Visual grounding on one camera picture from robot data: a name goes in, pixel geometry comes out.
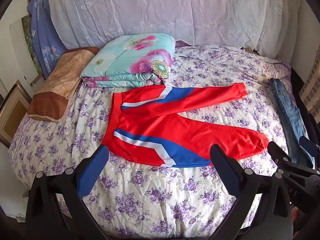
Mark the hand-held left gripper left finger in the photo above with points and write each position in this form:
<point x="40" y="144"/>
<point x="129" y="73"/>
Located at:
<point x="93" y="170"/>

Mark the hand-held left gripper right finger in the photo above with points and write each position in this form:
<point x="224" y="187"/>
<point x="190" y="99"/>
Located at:
<point x="226" y="173"/>

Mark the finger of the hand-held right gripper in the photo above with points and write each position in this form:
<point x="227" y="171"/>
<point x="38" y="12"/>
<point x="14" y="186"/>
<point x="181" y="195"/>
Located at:
<point x="277" y="152"/>
<point x="308" y="145"/>

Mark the red pants with blue-white stripes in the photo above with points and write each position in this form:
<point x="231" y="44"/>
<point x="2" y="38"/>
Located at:
<point x="190" y="125"/>

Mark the blue jeans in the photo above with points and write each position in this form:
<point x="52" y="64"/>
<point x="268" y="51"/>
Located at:
<point x="290" y="110"/>

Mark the purple floral bedspread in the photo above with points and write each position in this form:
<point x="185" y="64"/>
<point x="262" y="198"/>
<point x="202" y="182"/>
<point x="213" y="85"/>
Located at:
<point x="140" y="200"/>

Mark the brown patterned pillow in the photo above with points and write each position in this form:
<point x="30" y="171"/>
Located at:
<point x="60" y="85"/>

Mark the folded floral quilt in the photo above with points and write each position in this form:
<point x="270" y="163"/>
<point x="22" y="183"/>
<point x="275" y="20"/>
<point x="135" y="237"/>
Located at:
<point x="130" y="62"/>

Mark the blue patterned pillow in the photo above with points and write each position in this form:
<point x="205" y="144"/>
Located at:
<point x="43" y="37"/>

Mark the unframed painting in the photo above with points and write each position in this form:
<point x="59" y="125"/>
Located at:
<point x="26" y="45"/>

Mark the wooden picture frame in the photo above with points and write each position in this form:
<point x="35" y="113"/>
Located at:
<point x="12" y="115"/>

